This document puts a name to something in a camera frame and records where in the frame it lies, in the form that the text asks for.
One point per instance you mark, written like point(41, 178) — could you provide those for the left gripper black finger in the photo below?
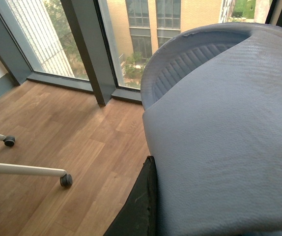
point(138, 215)

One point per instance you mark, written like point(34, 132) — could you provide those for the white chair on castors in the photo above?
point(31, 117)

